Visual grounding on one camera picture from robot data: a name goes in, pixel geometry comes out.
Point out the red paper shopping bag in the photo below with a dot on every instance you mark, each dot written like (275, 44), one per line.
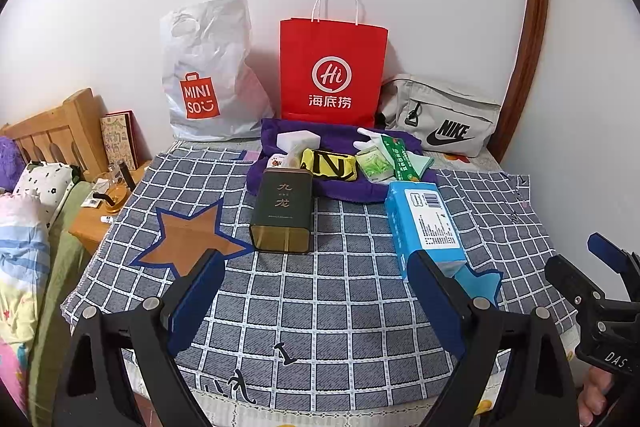
(332, 77)

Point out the person's right hand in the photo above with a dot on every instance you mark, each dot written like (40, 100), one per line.
(595, 397)

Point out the white sponge block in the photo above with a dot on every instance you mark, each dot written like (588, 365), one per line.
(298, 141)

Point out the leaf print tissue pack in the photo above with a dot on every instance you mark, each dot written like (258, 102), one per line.
(375, 166)

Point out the green white packet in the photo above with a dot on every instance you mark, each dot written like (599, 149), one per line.
(400, 157)

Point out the purple plush toy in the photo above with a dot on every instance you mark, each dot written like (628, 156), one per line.
(10, 164)

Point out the grey checked blanket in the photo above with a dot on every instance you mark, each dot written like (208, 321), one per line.
(325, 317)

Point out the dark green tea tin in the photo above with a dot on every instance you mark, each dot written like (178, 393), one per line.
(282, 207)

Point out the pale green sponge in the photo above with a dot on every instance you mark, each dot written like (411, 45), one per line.
(420, 164)

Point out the purple towel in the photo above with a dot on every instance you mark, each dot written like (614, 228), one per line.
(340, 192)

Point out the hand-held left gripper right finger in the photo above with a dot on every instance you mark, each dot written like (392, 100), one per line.
(440, 302)

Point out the small white packet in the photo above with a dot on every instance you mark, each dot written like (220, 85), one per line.
(91, 203)

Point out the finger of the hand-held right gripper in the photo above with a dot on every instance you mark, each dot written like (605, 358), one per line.
(610, 252)
(570, 279)

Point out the patterned book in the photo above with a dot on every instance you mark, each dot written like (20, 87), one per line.
(119, 141)

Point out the white flower pillow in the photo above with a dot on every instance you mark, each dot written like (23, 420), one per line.
(45, 187)

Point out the wooden headboard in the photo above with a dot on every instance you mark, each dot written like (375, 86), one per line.
(65, 122)

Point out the fruit print wipe packet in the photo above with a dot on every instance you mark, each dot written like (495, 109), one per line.
(281, 162)

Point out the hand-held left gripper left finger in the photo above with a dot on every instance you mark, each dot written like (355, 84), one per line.
(197, 302)

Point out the white plastic shopping bag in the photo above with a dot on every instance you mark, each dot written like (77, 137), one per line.
(210, 72)

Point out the yellow black pouch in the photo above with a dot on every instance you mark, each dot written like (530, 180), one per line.
(330, 164)

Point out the white glove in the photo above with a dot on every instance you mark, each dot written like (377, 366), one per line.
(370, 139)

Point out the blue tissue box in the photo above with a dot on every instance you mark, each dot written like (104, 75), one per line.
(425, 227)

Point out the glass cup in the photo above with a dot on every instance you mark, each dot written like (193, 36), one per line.
(122, 174)

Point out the grey waist bag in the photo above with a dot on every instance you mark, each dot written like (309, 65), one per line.
(445, 117)

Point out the wooden nightstand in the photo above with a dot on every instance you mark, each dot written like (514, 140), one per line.
(92, 227)

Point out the brown door frame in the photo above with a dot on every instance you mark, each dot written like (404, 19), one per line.
(532, 32)

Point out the green bedsheet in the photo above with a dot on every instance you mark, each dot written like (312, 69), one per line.
(57, 282)

